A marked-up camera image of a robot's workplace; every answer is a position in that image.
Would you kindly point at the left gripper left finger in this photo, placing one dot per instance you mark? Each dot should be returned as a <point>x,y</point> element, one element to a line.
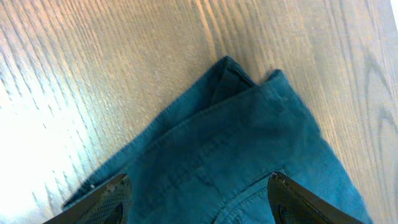
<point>108,203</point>

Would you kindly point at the dark blue denim shorts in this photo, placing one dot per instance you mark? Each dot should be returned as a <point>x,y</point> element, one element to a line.
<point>208,156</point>

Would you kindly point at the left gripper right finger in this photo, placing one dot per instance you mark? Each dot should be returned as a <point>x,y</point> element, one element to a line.
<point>292,203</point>

